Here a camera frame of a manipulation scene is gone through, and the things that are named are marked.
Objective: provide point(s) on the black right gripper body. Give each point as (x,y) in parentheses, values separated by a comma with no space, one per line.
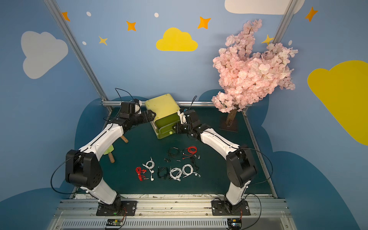
(182,126)

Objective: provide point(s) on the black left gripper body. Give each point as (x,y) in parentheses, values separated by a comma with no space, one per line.
(145,116)

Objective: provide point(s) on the red wired earphones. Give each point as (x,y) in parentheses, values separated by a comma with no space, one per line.
(141,173)
(189,152)

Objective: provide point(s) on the yellow-green drawer cabinet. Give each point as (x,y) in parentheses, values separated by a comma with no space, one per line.
(165,108)

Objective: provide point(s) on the black wired earphones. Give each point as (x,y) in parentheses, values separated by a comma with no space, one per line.
(162,172)
(172,153)
(193,162)

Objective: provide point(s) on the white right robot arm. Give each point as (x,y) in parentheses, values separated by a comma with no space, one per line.
(240,162)

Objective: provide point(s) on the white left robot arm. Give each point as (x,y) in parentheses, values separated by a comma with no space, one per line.
(83,169)

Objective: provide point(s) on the pink blossom artificial tree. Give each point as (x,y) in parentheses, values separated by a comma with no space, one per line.
(247,77)

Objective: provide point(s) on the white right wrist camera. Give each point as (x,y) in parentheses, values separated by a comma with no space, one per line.
(182,117)

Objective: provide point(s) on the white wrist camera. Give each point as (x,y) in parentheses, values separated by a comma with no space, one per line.
(137,106)
(182,117)

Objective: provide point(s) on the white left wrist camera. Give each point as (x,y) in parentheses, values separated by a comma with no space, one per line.
(137,106)

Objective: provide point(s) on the green scraper with wooden handle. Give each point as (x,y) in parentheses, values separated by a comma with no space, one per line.
(124,139)

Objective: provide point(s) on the aluminium back frame rail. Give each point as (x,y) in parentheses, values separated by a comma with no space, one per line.
(180,103)

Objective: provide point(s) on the round green spatula wooden handle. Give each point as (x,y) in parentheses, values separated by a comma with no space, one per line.
(109,153)

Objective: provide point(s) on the white wired earphones right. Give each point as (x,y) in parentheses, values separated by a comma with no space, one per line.
(187,170)

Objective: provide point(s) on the white wired earphones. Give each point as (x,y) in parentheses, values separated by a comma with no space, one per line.
(175,174)
(149,165)
(187,170)

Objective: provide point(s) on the white wired earphones left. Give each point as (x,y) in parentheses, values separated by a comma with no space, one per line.
(149,165)

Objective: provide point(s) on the white wired earphones middle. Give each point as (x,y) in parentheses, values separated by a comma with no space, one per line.
(175,174)

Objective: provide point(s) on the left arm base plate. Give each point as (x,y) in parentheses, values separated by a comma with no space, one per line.
(119,208)

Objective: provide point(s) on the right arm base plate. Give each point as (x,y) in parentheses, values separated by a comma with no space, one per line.
(225,208)

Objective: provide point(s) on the aluminium front rail platform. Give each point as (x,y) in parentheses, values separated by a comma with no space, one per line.
(175,212)

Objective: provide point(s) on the aluminium left frame post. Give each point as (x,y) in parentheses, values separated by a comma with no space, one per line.
(66,30)

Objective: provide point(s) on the aluminium frame post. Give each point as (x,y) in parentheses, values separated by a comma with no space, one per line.
(66,30)
(285,21)

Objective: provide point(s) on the aluminium right frame post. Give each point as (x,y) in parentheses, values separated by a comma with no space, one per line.
(285,21)

